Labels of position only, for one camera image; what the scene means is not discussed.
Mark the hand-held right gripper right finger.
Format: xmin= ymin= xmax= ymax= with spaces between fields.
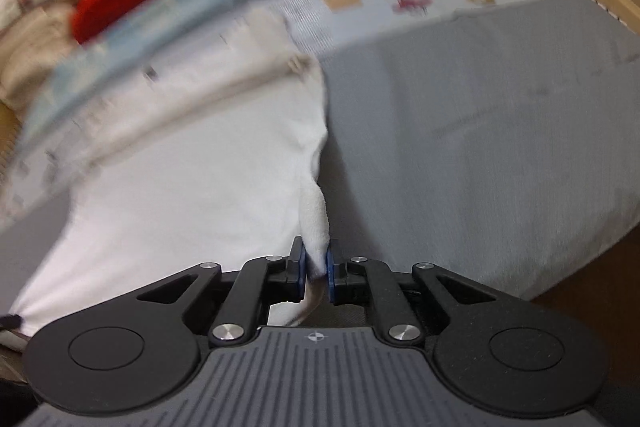
xmin=325 ymin=241 xmax=496 ymax=348

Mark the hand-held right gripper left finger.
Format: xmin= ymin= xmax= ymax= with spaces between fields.
xmin=137 ymin=237 xmax=307 ymax=349

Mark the white garment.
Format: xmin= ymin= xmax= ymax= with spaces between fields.
xmin=10 ymin=14 xmax=332 ymax=333

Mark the pile of beige clothes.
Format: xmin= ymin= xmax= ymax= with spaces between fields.
xmin=0 ymin=0 xmax=201 ymax=110

